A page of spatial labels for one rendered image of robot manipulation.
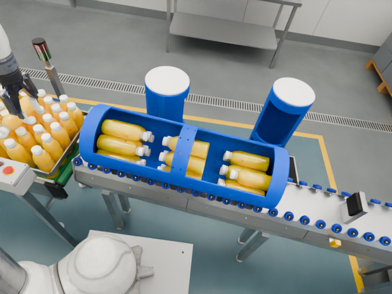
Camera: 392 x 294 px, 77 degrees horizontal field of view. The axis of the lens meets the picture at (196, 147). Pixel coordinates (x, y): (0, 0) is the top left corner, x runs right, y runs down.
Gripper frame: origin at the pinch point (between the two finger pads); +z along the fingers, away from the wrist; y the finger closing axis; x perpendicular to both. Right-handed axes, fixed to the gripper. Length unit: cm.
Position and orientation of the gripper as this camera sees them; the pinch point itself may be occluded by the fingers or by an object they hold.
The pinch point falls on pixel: (30, 111)
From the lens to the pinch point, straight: 119.6
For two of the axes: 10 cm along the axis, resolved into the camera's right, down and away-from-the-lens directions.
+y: 2.2, -7.6, 6.1
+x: -9.7, -2.4, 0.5
